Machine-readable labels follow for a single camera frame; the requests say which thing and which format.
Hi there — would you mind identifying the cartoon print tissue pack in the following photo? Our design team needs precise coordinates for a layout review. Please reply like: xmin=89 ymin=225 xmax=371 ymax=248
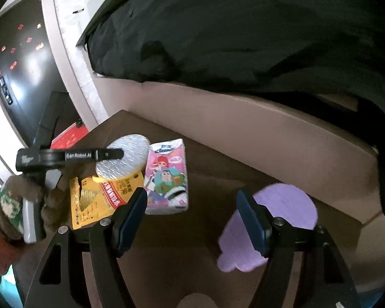
xmin=143 ymin=139 xmax=190 ymax=215

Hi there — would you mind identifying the pink purple foam block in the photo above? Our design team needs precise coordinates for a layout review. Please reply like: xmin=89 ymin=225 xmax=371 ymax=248
xmin=216 ymin=183 xmax=318 ymax=273

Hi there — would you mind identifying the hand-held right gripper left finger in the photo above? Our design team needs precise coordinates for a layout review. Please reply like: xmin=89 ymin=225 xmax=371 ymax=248
xmin=17 ymin=187 xmax=148 ymax=308

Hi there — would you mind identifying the round silver foil lid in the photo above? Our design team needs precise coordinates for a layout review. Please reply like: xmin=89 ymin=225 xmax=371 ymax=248
xmin=96 ymin=134 xmax=152 ymax=182

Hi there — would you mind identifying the red flat box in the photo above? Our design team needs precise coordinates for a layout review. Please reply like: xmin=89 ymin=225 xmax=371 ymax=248
xmin=51 ymin=120 xmax=89 ymax=155

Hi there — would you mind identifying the yellow flat packet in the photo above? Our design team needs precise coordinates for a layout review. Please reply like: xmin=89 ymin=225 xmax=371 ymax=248
xmin=69 ymin=170 xmax=145 ymax=230

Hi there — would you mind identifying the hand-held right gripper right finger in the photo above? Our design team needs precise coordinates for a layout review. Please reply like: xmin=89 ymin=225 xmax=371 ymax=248
xmin=237 ymin=189 xmax=364 ymax=308

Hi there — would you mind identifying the person's left hand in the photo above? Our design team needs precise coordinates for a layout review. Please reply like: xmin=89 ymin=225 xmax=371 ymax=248
xmin=5 ymin=170 xmax=73 ymax=232

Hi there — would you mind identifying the beige sofa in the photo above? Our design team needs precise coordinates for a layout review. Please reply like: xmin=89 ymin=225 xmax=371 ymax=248
xmin=93 ymin=74 xmax=385 ymax=222

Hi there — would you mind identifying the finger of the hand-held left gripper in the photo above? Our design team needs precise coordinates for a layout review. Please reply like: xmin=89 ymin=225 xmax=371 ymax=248
xmin=94 ymin=148 xmax=126 ymax=164

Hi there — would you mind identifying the black cloth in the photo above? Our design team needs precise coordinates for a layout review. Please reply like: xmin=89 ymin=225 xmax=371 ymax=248
xmin=75 ymin=0 xmax=385 ymax=135

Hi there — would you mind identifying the black glossy appliance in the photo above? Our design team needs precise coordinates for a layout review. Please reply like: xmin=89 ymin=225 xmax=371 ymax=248
xmin=0 ymin=6 xmax=84 ymax=148

